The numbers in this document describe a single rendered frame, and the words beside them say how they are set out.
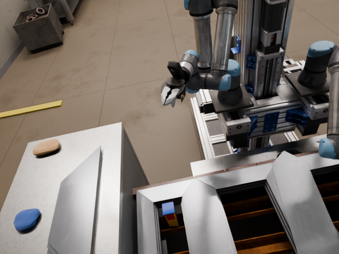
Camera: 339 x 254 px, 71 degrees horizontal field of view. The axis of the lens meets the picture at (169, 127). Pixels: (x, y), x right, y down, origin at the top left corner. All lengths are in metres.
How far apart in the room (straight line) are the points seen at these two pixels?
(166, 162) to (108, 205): 1.44
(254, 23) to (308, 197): 0.93
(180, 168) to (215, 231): 1.32
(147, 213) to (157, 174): 1.20
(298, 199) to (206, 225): 0.45
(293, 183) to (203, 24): 0.90
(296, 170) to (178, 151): 1.45
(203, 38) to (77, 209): 1.02
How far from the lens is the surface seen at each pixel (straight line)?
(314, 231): 1.29
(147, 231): 1.27
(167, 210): 1.26
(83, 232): 1.14
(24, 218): 1.33
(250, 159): 1.65
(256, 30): 1.51
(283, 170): 1.41
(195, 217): 1.25
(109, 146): 1.39
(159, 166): 2.52
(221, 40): 1.14
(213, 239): 1.21
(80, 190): 1.25
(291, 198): 1.33
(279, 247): 1.42
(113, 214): 1.15
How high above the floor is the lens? 2.01
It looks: 45 degrees down
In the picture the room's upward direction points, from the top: 14 degrees counter-clockwise
